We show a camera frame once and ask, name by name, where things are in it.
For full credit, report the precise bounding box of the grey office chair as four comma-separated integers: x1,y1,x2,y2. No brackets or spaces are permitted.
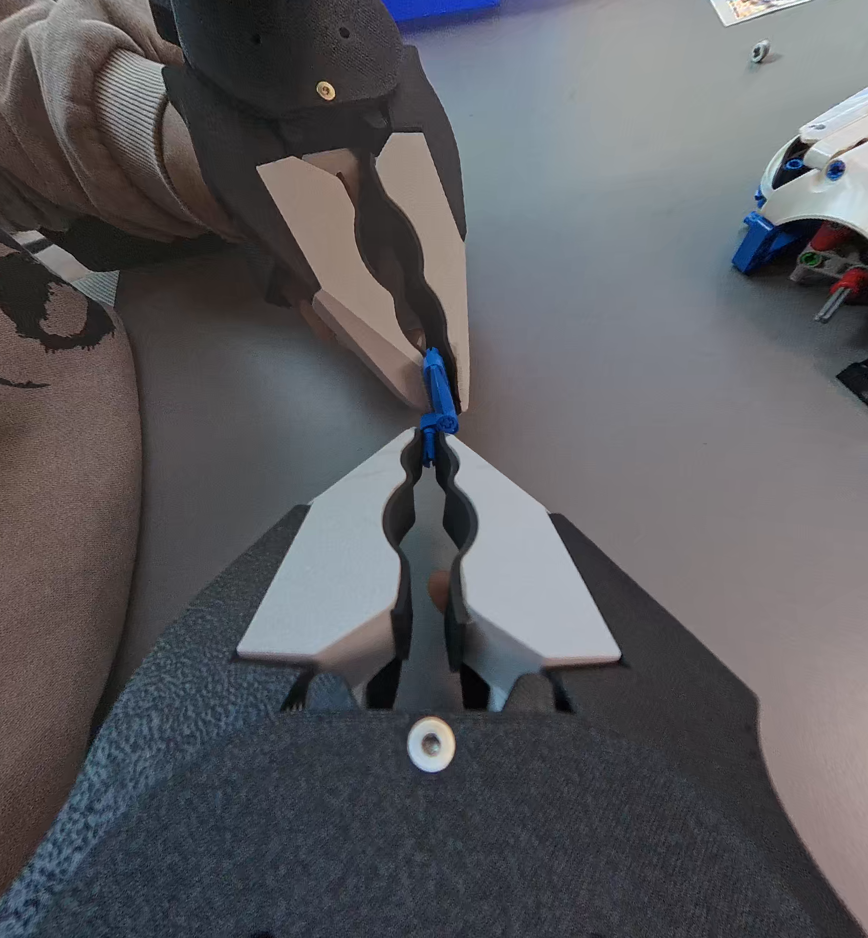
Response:
9,229,121,306

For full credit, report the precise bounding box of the person's left hand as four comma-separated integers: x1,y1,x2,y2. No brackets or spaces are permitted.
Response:
298,297,338,343

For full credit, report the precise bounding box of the grey desk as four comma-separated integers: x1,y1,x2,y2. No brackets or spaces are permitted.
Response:
89,0,868,938

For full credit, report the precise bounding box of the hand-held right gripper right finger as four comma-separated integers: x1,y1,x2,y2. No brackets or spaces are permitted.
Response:
434,432,622,710

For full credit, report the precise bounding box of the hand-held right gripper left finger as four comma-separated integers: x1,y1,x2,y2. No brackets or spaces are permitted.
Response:
236,428,431,710

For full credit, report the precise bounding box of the person's left forearm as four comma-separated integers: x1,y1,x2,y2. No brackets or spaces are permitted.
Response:
0,0,249,244

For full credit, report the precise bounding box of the blue angled brick beam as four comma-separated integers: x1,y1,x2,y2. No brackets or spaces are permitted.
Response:
419,348,461,441

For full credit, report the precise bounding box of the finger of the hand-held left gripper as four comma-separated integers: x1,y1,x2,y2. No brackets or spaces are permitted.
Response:
374,132,472,416
257,148,435,409

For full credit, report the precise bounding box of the printed sticker sheet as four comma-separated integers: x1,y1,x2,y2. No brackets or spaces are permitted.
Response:
709,0,836,27

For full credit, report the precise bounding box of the brick race car model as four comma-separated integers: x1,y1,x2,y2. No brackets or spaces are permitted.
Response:
731,69,868,441

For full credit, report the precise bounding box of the person's beige sweatshirt torso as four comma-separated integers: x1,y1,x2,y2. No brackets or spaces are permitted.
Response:
0,198,145,932

